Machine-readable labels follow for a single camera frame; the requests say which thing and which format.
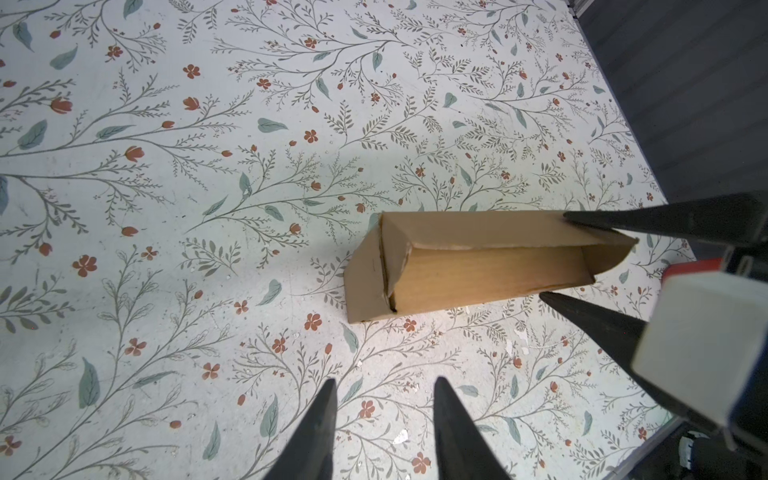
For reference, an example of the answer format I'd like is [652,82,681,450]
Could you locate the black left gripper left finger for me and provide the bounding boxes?
[264,379,337,480]

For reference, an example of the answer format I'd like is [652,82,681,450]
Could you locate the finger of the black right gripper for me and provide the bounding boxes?
[563,191,767,246]
[539,292,720,432]

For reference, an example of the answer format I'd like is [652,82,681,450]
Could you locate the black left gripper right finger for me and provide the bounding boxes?
[433,377,510,480]

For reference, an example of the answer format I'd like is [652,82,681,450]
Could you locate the brown cardboard paper box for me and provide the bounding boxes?
[344,211,637,324]

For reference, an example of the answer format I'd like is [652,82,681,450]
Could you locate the red pencil cup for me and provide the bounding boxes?
[661,258,722,283]

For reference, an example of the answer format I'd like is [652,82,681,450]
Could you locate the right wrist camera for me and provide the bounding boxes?
[631,271,767,426]

